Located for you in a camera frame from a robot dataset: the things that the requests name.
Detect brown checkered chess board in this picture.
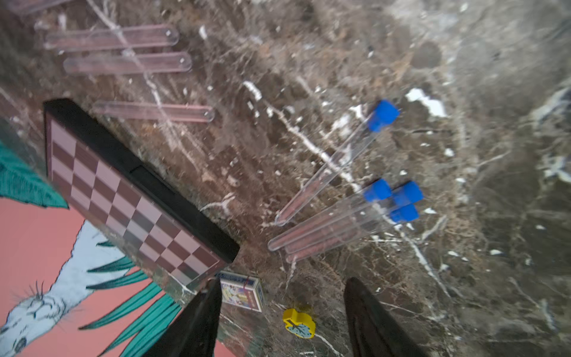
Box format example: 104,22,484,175
43,98,239,288

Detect clear test tube blue stopper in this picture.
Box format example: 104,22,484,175
285,204,419,263
275,101,399,226
268,179,392,251
268,179,424,255
44,25,180,52
63,52,193,75
92,101,216,123

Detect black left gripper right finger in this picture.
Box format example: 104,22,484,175
343,278,427,357

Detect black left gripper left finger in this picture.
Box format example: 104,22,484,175
144,278,222,357

